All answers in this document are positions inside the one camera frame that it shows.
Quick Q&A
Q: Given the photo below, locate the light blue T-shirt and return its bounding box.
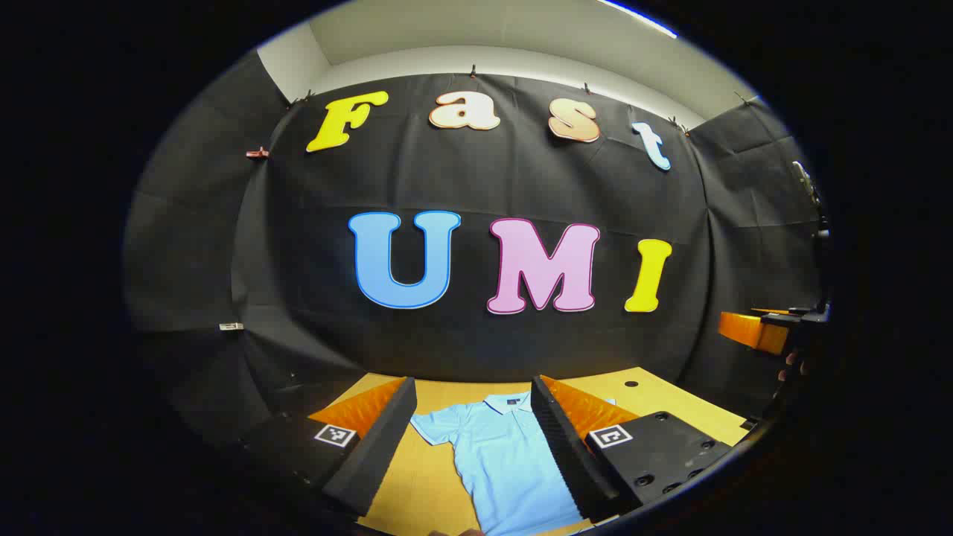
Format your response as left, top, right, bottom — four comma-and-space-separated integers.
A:
409, 392, 619, 536

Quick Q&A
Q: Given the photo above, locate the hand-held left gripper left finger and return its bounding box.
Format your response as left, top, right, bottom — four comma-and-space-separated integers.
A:
246, 376, 419, 518

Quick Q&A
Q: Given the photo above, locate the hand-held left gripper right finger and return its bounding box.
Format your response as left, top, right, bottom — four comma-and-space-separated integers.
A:
530, 374, 734, 523

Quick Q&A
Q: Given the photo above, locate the black backdrop cloth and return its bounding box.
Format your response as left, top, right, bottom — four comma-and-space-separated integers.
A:
123, 48, 827, 455

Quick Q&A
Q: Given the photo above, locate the grey metal fixture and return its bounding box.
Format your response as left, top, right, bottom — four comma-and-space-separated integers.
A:
791, 160, 831, 239

